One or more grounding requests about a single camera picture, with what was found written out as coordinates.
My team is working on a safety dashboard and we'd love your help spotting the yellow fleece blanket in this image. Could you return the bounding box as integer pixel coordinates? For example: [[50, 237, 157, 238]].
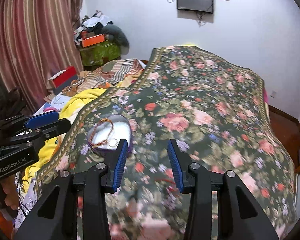
[[22, 87, 108, 193]]

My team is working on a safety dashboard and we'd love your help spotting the purple heart-shaped tin box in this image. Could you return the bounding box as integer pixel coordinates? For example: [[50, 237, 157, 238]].
[[87, 114, 133, 157]]

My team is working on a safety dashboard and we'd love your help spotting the green patterned box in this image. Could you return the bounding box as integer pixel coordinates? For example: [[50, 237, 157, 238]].
[[79, 41, 121, 67]]

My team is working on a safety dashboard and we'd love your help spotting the brown braided bracelet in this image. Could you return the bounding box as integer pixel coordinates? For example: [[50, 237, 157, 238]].
[[87, 117, 115, 149]]

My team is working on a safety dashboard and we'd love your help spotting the striped patchwork quilt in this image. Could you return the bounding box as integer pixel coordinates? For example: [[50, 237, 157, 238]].
[[62, 59, 146, 97]]

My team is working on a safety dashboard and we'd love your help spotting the small black wall monitor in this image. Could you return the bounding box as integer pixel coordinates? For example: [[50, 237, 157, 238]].
[[177, 0, 214, 14]]

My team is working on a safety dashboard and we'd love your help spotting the white wall socket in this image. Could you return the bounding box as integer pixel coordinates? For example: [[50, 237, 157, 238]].
[[270, 90, 276, 98]]

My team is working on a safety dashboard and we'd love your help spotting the orange shoe box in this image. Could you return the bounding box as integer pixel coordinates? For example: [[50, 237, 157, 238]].
[[82, 34, 105, 48]]

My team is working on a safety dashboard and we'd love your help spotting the striped red curtain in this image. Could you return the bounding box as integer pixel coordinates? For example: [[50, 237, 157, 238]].
[[0, 0, 83, 112]]

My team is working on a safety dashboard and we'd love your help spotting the floral green bedspread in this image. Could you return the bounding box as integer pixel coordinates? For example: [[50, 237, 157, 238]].
[[35, 46, 296, 239]]

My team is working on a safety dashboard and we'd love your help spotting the red and white box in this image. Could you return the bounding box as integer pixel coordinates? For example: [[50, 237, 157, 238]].
[[49, 66, 78, 89]]

